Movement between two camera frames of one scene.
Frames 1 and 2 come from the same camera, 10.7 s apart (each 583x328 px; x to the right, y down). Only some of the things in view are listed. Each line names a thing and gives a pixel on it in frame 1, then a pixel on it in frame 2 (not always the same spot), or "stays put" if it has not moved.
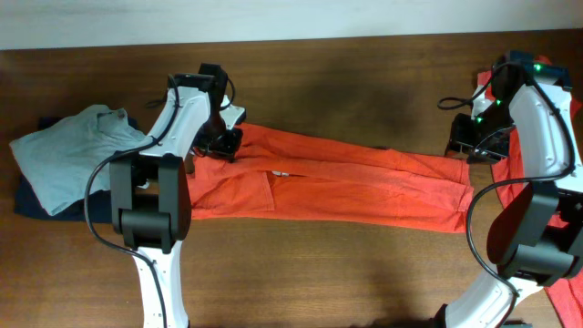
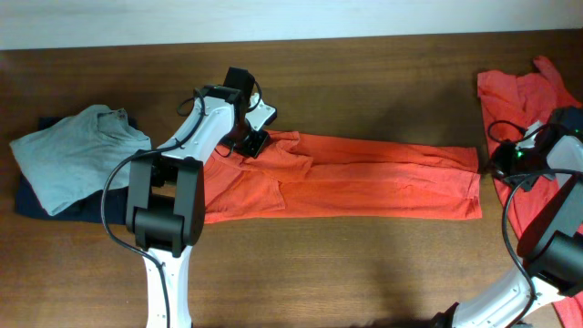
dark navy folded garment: (100, 203) stays put
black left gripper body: (215, 138) to (246, 139)
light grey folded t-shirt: (59, 159) stays put
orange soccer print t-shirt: (283, 174) stays put
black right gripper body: (486, 137) to (511, 164)
